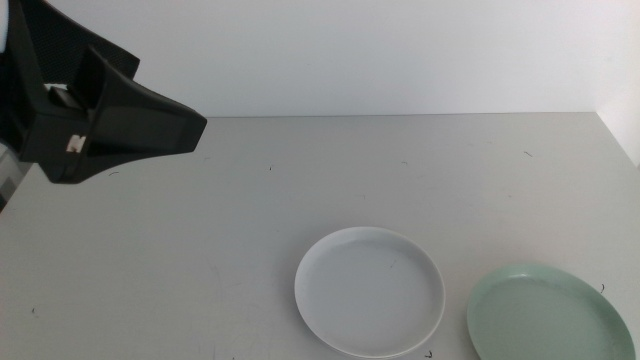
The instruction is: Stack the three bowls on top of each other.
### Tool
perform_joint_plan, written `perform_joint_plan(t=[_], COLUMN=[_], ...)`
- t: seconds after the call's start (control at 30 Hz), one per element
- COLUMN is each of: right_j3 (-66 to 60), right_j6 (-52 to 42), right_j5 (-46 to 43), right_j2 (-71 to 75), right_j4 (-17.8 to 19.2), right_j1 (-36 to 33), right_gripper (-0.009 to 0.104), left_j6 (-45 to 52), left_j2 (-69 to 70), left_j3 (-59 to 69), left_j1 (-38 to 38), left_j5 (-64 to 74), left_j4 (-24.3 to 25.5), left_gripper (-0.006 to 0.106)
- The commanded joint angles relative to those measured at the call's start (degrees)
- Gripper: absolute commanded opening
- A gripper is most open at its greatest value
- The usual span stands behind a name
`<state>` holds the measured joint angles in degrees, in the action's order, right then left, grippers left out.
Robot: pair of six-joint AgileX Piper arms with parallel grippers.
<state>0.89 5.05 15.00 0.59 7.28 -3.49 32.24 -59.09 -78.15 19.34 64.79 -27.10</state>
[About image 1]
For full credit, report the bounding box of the pale green shallow bowl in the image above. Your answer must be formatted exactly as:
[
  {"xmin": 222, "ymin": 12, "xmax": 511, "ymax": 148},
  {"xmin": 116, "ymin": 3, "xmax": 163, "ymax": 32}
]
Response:
[{"xmin": 467, "ymin": 263, "xmax": 637, "ymax": 360}]

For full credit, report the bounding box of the white shallow bowl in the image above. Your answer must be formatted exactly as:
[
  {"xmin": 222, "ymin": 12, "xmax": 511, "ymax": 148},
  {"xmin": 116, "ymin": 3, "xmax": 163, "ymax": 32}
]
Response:
[{"xmin": 293, "ymin": 226, "xmax": 446, "ymax": 359}]

